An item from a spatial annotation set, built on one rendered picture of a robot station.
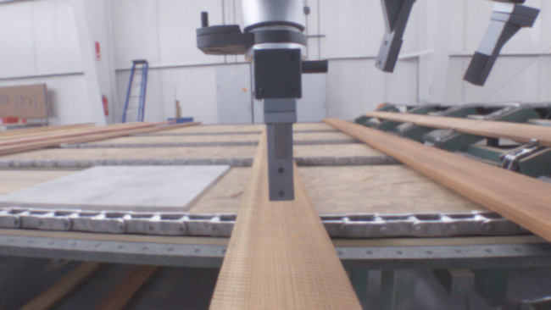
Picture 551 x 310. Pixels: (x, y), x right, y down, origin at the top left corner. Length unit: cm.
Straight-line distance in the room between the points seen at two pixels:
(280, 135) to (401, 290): 57
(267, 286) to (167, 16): 746
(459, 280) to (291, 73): 47
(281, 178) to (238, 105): 585
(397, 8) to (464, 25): 749
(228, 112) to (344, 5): 363
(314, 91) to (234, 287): 573
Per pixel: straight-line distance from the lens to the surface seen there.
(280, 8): 32
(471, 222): 64
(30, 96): 952
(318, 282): 34
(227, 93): 617
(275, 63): 28
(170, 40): 745
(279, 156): 27
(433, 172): 90
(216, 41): 32
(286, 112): 24
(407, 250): 54
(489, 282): 197
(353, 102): 670
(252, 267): 37
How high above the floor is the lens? 107
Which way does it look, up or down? 7 degrees down
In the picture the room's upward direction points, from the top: 2 degrees counter-clockwise
